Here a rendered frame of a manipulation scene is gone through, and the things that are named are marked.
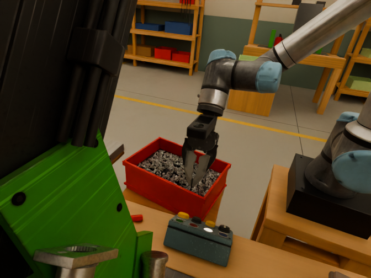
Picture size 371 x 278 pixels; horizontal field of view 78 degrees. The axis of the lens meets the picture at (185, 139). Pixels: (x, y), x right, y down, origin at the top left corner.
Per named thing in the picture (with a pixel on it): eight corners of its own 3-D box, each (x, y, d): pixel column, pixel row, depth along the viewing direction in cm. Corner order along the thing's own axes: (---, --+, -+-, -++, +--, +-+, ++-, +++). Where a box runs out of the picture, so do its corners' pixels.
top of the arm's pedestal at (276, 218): (271, 171, 98) (274, 163, 96) (356, 196, 88) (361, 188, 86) (262, 226, 72) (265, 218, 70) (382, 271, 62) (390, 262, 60)
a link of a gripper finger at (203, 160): (205, 187, 63) (212, 155, 64) (202, 190, 57) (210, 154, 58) (194, 184, 64) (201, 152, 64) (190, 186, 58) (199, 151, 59)
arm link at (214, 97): (227, 91, 57) (196, 86, 59) (223, 108, 57) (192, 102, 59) (228, 99, 65) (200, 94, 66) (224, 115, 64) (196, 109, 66)
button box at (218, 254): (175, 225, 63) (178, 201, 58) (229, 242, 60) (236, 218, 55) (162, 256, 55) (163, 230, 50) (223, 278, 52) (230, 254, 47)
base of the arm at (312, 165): (301, 161, 81) (312, 138, 76) (346, 172, 78) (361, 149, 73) (309, 190, 68) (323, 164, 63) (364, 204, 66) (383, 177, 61)
